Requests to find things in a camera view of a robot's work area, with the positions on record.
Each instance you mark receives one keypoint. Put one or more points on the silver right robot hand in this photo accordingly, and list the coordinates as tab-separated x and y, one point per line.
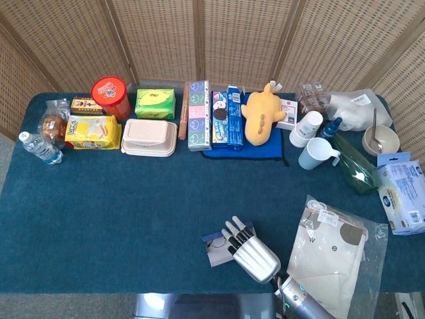
255	259

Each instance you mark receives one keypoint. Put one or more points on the blue glasses case grey inside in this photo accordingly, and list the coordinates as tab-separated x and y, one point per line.
217	257

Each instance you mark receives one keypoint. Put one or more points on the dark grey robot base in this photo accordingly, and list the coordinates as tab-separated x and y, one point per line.
186	309

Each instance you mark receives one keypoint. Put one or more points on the bagged cream shirt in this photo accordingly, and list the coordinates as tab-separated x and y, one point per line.
332	266

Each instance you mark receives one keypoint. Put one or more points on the blue cloth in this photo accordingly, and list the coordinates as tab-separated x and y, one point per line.
265	149

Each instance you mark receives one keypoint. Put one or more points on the light blue mug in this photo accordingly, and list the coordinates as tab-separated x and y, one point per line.
315	154

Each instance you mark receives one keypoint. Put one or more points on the green glass bottle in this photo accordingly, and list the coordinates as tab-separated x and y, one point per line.
355	166

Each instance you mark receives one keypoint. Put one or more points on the blue open carton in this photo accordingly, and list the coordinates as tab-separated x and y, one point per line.
235	123

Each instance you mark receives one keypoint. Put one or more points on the white paper cup stack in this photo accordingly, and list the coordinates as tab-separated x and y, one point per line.
305	129

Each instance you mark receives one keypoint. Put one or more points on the blue yellow cookie box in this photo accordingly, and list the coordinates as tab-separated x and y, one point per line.
220	119

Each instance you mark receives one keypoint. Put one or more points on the teal table cover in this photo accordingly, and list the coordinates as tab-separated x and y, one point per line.
116	216

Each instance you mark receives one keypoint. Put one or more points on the yellow plush toy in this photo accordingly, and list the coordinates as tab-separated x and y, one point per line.
262	113

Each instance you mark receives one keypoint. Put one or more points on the small white red box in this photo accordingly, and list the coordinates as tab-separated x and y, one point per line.
288	114

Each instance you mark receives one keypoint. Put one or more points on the small dark blue bottle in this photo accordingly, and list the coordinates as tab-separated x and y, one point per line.
332	128

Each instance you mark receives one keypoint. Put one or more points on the pastel multicolour tissue pack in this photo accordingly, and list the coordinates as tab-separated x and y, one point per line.
198	116

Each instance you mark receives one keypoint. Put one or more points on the blue white wipes pack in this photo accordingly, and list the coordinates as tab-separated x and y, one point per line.
401	196

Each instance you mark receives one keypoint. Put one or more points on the wooden rolling pin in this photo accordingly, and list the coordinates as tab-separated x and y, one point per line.
183	113

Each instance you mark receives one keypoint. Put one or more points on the beige lidded lunch box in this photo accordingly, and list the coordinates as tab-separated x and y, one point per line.
147	136

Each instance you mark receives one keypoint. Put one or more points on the clear plastic box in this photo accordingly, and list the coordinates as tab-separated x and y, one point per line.
310	99

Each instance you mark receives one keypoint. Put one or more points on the beige bowl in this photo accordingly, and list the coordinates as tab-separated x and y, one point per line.
388	141

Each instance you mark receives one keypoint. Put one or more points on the white plastic bag with label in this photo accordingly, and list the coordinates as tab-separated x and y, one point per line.
352	109

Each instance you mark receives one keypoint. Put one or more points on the metal spoon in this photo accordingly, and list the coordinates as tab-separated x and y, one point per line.
374	126

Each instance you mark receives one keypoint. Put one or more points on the green tissue box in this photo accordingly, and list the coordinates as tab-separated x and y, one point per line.
154	103

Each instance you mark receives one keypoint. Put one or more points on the yellow biscuit package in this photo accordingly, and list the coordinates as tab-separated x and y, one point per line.
93	133

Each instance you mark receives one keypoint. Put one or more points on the wicker folding screen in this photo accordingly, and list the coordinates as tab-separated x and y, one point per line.
232	40

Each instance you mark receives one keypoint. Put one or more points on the orange tub with red lid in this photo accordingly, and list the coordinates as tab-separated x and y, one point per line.
109	91

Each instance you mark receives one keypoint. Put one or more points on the small brown yellow box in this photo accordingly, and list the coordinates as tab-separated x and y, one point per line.
86	106

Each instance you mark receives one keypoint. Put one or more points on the bagged brown bread bun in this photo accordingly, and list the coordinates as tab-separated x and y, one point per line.
53	126

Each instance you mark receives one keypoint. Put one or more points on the clear plastic water bottle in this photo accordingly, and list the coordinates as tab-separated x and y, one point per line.
40	148

